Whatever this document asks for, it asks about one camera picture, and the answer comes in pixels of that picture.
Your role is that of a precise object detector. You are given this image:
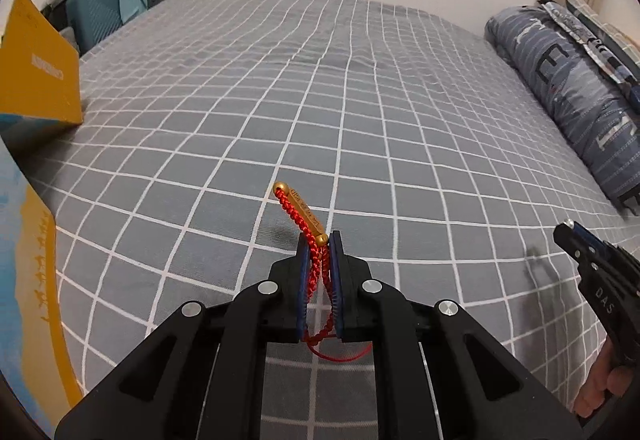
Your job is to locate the red cord bracelet gold tube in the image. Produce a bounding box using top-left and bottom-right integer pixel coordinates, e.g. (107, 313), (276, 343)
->
(272, 181), (372, 364)

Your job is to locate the white blue yellow cardboard box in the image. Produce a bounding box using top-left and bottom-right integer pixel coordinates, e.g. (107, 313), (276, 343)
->
(1, 0), (84, 439)

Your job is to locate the person's right hand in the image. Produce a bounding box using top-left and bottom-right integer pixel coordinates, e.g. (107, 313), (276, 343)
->
(574, 337), (634, 418)

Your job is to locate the folded blue grey duvet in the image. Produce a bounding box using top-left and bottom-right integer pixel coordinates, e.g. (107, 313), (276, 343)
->
(485, 2), (639, 214)

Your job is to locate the grey checked pillow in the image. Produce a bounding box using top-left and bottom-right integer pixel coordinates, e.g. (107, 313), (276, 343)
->
(538, 0), (639, 92)

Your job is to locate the grey checked bed sheet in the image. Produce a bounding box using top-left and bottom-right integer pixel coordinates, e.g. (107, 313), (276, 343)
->
(25, 0), (639, 439)

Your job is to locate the teal suitcase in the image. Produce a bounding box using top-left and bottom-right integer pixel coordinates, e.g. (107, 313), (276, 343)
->
(65, 0), (149, 55)

